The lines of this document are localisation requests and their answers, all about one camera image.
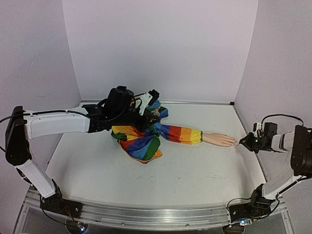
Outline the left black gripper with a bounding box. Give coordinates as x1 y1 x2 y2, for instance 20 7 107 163
115 104 161 134

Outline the small nail polish bottle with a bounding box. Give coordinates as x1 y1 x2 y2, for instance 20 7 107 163
152 109 160 117

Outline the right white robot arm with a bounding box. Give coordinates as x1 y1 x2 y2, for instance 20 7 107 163
229 122 312 220

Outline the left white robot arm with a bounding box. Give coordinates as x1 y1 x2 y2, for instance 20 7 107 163
3 86 160 218

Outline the mannequin hand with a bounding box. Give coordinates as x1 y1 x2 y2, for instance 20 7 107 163
202 133 237 147

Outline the rainbow striped cloth garment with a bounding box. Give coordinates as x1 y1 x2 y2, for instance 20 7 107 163
111 97 204 164

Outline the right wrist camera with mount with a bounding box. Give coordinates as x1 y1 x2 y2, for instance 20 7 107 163
253 122 263 137

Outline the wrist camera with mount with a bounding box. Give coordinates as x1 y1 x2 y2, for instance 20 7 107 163
253 122 263 137
137 89 159 116

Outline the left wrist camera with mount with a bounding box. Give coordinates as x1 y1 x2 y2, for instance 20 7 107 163
137 89 159 116

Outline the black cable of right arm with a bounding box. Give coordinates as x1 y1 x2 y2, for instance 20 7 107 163
261 114 304 127

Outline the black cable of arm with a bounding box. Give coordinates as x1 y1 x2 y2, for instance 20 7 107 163
40 207 74 224
261 114 304 127

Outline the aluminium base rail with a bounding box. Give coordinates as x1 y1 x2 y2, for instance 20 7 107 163
24 195 286 226

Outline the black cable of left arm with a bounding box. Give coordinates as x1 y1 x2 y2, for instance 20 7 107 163
40 207 74 224

